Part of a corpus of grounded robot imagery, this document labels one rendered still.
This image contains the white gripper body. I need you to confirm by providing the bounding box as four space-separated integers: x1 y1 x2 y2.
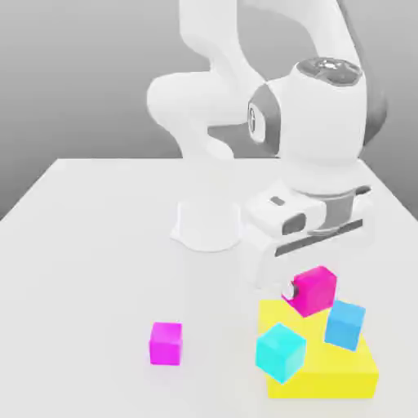
255 216 376 290

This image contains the large yellow box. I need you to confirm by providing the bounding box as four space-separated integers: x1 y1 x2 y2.
258 298 380 400

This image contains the small pink cube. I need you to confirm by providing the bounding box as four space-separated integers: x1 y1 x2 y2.
282 265 338 318

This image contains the small blue cube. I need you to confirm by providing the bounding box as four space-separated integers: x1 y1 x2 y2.
323 300 367 353

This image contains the small cyan cube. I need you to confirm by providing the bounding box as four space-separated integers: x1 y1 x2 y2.
255 322 308 385

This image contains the small magenta cube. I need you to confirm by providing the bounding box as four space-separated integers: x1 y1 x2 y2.
149 321 183 367

